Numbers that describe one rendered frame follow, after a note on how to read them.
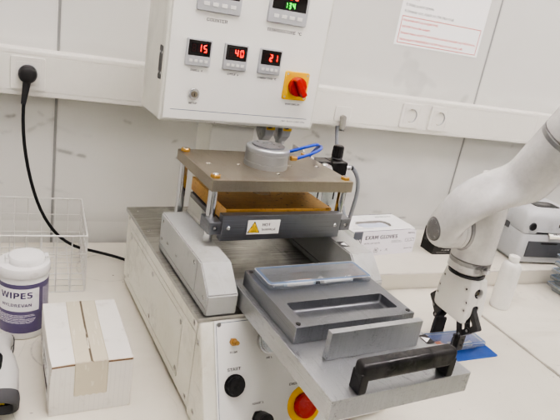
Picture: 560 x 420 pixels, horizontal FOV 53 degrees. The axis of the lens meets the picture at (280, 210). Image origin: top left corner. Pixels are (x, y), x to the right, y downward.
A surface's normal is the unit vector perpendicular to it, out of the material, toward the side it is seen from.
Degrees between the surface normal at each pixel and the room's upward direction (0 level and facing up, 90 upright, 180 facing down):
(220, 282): 40
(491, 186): 51
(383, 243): 90
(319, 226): 90
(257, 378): 65
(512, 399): 0
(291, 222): 90
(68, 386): 89
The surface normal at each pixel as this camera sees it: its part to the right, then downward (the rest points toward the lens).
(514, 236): -0.95, -0.05
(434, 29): 0.36, 0.36
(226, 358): 0.48, -0.07
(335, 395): 0.17, -0.93
